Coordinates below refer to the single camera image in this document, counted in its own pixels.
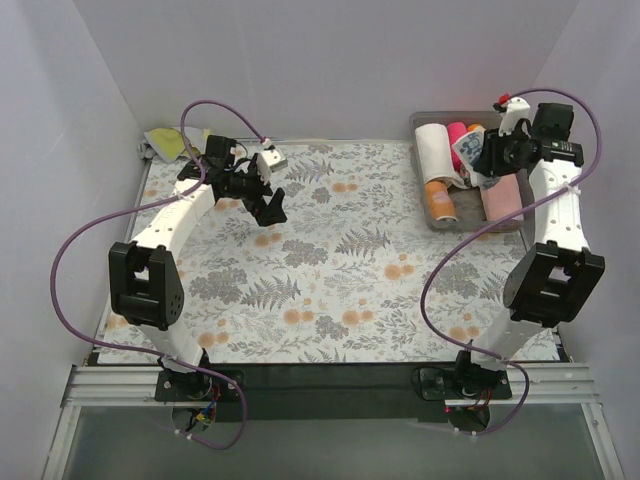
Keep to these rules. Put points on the yellow and grey cloths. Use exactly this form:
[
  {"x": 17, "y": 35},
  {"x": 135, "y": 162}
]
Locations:
[{"x": 167, "y": 144}]

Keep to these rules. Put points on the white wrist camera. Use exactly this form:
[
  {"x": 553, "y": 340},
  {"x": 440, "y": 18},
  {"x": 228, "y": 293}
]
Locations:
[
  {"x": 511, "y": 109},
  {"x": 268, "y": 162}
]

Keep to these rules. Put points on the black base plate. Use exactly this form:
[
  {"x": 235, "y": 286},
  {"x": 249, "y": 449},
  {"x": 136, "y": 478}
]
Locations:
[{"x": 262, "y": 406}]

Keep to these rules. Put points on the aluminium frame rail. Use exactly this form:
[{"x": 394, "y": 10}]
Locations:
[{"x": 550, "y": 383}]

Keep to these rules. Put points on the hot pink rolled towel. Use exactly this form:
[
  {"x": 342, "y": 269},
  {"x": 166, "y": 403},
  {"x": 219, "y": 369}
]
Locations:
[{"x": 455, "y": 131}]

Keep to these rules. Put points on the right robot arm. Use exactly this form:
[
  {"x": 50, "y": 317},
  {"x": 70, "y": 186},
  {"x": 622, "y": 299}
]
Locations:
[{"x": 551, "y": 283}]

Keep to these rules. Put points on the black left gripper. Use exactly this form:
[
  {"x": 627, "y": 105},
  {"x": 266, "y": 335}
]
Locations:
[{"x": 258, "y": 199}]

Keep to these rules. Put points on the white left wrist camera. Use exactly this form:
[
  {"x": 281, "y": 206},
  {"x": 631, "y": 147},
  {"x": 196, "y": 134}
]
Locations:
[{"x": 268, "y": 162}]

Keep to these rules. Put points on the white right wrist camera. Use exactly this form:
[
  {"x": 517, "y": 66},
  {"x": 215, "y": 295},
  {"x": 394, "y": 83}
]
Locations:
[{"x": 511, "y": 109}]

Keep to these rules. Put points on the blue patterned towel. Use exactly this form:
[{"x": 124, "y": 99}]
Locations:
[{"x": 469, "y": 147}]

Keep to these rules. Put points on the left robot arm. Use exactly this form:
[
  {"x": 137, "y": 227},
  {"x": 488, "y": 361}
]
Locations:
[{"x": 145, "y": 286}]

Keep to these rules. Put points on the light pink rolled towel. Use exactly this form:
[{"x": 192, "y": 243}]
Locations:
[{"x": 500, "y": 196}]

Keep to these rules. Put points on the floral table mat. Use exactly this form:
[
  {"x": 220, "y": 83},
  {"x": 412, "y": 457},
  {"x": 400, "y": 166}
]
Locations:
[{"x": 353, "y": 275}]

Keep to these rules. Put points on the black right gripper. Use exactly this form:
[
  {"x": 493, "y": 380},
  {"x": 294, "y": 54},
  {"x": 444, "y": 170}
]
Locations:
[{"x": 489, "y": 154}]

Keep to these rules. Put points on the white rolled towel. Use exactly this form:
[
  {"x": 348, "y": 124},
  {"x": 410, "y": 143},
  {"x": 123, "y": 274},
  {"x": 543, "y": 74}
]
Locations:
[{"x": 434, "y": 155}]

